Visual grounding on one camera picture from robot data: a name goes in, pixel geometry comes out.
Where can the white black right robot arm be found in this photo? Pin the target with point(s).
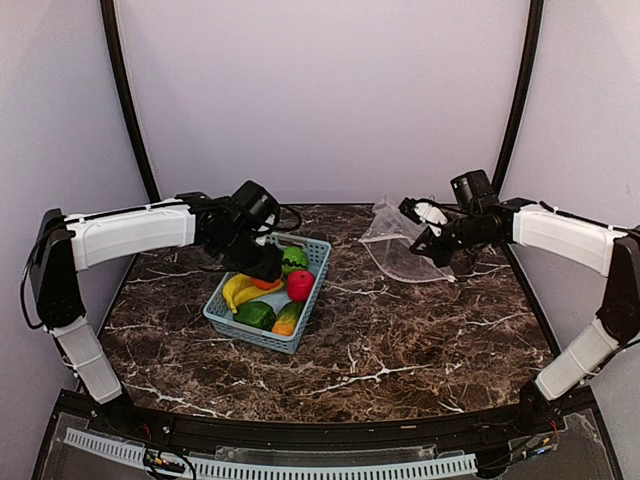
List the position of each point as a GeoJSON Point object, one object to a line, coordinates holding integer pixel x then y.
{"type": "Point", "coordinates": [612, 252]}

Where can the white slotted cable duct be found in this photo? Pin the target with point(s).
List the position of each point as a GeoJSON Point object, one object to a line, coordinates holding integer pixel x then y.
{"type": "Point", "coordinates": [244, 464]}

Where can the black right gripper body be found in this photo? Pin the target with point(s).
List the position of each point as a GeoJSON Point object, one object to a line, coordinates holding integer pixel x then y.
{"type": "Point", "coordinates": [470, 234]}

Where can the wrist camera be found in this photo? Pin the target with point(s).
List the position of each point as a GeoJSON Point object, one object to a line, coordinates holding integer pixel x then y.
{"type": "Point", "coordinates": [256, 204]}
{"type": "Point", "coordinates": [472, 185]}

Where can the black right frame post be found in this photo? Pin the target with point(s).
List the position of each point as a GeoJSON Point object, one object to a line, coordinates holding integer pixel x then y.
{"type": "Point", "coordinates": [521, 89]}

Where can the orange toy orange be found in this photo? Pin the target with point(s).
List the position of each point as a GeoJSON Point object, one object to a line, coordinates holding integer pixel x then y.
{"type": "Point", "coordinates": [267, 287]}

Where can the black left frame post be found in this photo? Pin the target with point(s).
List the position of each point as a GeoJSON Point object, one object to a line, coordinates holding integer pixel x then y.
{"type": "Point", "coordinates": [123, 88]}

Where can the light blue plastic basket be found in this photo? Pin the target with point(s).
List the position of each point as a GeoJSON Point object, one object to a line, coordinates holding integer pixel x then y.
{"type": "Point", "coordinates": [216, 310]}

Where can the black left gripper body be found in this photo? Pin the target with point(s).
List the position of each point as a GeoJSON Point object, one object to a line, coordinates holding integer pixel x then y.
{"type": "Point", "coordinates": [240, 255]}

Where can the green toy watermelon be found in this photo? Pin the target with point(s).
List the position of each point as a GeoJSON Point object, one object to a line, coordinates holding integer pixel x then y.
{"type": "Point", "coordinates": [294, 259]}

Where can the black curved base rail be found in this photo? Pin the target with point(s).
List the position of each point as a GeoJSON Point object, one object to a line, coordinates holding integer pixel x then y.
{"type": "Point", "coordinates": [571, 446]}

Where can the green orange toy mango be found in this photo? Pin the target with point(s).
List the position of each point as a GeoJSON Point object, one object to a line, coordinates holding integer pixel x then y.
{"type": "Point", "coordinates": [287, 318]}

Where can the yellow toy banana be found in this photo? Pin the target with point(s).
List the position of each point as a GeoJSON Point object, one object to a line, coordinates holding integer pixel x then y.
{"type": "Point", "coordinates": [251, 293]}
{"type": "Point", "coordinates": [234, 286]}

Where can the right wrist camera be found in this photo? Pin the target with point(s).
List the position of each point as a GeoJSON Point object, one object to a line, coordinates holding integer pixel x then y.
{"type": "Point", "coordinates": [472, 185]}

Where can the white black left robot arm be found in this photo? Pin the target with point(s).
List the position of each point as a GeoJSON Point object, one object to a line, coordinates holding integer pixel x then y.
{"type": "Point", "coordinates": [69, 244]}

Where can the green toy bell pepper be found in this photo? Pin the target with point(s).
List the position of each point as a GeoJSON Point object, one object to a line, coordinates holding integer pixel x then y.
{"type": "Point", "coordinates": [256, 314]}

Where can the black frame post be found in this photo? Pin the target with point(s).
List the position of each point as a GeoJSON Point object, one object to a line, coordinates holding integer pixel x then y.
{"type": "Point", "coordinates": [123, 88]}
{"type": "Point", "coordinates": [521, 89]}

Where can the red toy apple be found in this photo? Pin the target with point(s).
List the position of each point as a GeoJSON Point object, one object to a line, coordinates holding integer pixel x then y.
{"type": "Point", "coordinates": [300, 284]}

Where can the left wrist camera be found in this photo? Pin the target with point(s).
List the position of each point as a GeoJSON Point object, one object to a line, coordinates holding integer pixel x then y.
{"type": "Point", "coordinates": [256, 204]}

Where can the clear zip top bag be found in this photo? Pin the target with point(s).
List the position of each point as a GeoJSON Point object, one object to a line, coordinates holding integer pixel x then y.
{"type": "Point", "coordinates": [388, 240]}

